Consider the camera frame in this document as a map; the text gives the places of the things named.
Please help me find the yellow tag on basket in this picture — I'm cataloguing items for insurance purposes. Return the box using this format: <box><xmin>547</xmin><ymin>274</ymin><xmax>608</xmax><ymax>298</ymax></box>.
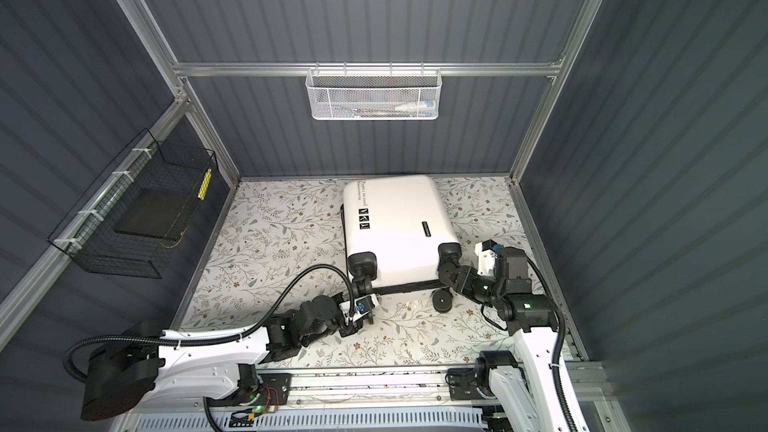
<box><xmin>197</xmin><ymin>168</ymin><xmax>212</xmax><ymax>200</ymax></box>

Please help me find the white vented cable duct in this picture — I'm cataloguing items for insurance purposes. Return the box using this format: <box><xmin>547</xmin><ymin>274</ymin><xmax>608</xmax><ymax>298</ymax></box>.
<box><xmin>134</xmin><ymin>407</ymin><xmax>487</xmax><ymax>432</ymax></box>

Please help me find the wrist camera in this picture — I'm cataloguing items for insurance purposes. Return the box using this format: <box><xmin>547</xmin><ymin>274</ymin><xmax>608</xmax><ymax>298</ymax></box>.
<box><xmin>474</xmin><ymin>240</ymin><xmax>530</xmax><ymax>280</ymax></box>
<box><xmin>339</xmin><ymin>294</ymin><xmax>380</xmax><ymax>323</ymax></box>

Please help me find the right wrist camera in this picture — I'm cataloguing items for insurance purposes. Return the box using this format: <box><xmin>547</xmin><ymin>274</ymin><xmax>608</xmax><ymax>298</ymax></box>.
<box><xmin>474</xmin><ymin>240</ymin><xmax>530</xmax><ymax>280</ymax></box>

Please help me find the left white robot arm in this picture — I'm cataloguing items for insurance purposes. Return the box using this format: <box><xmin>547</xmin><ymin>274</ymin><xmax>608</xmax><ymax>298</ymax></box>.
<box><xmin>80</xmin><ymin>295</ymin><xmax>378</xmax><ymax>421</ymax></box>

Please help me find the left black corrugated cable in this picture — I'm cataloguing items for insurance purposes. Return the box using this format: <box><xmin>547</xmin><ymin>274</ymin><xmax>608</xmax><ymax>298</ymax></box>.
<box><xmin>62</xmin><ymin>263</ymin><xmax>358</xmax><ymax>432</ymax></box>

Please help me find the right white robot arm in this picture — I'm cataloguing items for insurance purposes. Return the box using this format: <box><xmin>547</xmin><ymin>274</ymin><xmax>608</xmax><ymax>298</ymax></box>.
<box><xmin>438</xmin><ymin>256</ymin><xmax>589</xmax><ymax>431</ymax></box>

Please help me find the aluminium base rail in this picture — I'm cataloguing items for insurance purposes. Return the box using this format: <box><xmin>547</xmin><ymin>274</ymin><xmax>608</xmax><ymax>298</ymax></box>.
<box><xmin>119</xmin><ymin>361</ymin><xmax>613</xmax><ymax>409</ymax></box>

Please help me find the white hard-shell suitcase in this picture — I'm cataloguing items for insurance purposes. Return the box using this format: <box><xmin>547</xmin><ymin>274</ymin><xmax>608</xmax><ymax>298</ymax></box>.
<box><xmin>341</xmin><ymin>175</ymin><xmax>461</xmax><ymax>297</ymax></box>

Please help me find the black wire mesh basket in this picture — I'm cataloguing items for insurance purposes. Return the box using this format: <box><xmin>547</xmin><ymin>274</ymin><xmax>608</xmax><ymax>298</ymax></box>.
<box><xmin>48</xmin><ymin>133</ymin><xmax>218</xmax><ymax>279</ymax></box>

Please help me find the white wire mesh basket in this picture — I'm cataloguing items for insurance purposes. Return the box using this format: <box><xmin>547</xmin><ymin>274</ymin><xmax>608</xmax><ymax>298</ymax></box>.
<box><xmin>305</xmin><ymin>70</ymin><xmax>443</xmax><ymax>121</ymax></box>

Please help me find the toothpaste tube in basket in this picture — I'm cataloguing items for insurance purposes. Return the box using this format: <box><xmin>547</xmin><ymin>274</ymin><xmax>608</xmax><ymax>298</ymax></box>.
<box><xmin>394</xmin><ymin>100</ymin><xmax>437</xmax><ymax>115</ymax></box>

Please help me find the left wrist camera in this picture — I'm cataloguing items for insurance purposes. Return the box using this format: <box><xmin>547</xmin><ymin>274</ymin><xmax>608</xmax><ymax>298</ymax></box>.
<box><xmin>339</xmin><ymin>294</ymin><xmax>380</xmax><ymax>323</ymax></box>

